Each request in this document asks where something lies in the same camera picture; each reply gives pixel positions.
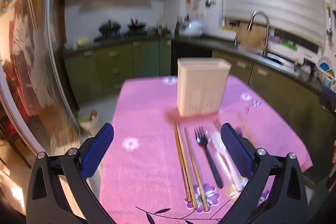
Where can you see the black gas stove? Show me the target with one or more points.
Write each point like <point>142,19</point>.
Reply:
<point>120,37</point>

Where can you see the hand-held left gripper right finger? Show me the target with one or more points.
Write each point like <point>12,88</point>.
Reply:
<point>236,150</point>

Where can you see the white plastic bag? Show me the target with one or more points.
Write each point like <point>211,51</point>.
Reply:
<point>88,121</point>

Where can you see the pink floral tablecloth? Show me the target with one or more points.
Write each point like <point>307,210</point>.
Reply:
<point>147,121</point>

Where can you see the green lower cabinets under stove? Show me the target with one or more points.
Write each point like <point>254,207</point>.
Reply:
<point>115,69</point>

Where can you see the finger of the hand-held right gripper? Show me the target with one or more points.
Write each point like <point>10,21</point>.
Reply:
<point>328,96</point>

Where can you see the clear plastic spoon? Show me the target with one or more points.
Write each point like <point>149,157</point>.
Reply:
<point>208,134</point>

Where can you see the dark kitchen countertop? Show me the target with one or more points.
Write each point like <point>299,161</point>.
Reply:
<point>223,46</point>

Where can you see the gold wooden chopstick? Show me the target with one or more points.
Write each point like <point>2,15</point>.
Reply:
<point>216,124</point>
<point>185,161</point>
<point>181,158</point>
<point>245,127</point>
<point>195,171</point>

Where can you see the blue patterned plate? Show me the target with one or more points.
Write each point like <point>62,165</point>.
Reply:
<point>325,69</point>

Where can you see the black lidded wok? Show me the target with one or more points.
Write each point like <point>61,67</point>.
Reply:
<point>109,27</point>

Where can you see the black plastic fork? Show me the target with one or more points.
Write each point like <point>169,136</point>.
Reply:
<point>238,131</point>
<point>208,155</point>

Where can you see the black open wok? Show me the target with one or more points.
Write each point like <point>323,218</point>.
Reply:
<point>137,26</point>

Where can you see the white plastic spoon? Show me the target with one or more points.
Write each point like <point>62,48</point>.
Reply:
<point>220,144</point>

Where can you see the green lower cabinets under sink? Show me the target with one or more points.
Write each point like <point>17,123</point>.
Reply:
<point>275,92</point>

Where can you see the white rice cooker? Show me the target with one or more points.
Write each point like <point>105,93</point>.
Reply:
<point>193,27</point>

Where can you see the chrome kitchen faucet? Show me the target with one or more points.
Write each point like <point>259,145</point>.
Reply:
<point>260,12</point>

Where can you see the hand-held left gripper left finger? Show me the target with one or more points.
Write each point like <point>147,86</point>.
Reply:
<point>97,153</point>

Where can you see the white plastic utensil holder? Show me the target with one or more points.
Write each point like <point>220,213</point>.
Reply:
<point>202,87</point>

